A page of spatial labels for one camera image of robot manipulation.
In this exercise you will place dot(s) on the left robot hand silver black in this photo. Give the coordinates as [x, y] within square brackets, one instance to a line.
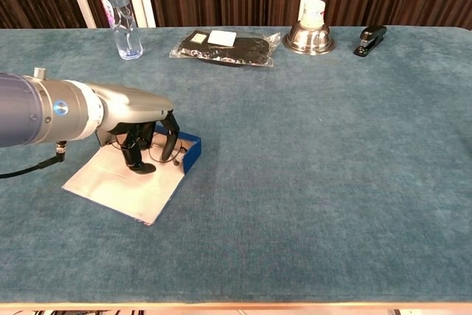
[136, 106]

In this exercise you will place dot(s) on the thin-framed eyeglasses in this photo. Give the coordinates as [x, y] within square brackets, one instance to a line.
[156, 151]

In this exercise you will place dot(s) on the blue rectangular box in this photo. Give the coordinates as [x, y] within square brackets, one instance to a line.
[125, 189]

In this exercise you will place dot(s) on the clear plastic water bottle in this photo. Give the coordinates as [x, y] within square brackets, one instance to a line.
[125, 27]

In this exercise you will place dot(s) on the plastic bag with black cloth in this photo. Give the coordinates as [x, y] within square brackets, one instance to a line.
[236, 49]

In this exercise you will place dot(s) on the teal table cloth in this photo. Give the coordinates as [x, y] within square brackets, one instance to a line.
[295, 182]

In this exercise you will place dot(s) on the stainless steel bowl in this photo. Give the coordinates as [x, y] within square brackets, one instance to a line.
[308, 40]

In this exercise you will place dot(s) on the small white plastic bottle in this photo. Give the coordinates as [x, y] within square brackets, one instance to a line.
[314, 12]

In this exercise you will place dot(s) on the black stapler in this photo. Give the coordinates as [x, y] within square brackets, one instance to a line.
[370, 40]

